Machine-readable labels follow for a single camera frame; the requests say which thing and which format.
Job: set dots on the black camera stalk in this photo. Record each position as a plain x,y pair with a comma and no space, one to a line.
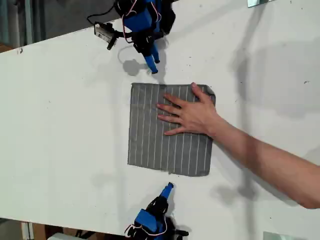
112,42

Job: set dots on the white container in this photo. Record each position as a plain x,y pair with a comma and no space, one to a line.
60,237

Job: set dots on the person's hand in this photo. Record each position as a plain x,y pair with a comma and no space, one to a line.
197,117

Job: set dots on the white table leg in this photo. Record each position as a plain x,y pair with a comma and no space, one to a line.
26,231

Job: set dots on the black camera box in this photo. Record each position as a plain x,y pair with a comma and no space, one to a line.
103,32
181,233

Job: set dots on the brown cardboard box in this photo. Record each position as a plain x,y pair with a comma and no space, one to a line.
40,231

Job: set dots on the grey white-striped square towel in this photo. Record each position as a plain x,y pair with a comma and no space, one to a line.
147,135

